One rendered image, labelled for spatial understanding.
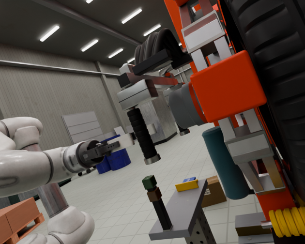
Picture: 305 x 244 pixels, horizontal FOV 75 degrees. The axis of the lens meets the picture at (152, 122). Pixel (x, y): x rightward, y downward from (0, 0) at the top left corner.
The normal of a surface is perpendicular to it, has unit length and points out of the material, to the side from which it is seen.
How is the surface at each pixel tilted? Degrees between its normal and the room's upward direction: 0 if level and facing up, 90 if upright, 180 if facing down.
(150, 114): 90
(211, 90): 90
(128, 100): 90
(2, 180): 108
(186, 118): 116
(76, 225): 78
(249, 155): 135
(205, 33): 90
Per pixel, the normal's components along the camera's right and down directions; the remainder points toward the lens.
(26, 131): 0.77, -0.37
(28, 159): 0.65, -0.67
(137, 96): -0.40, 0.16
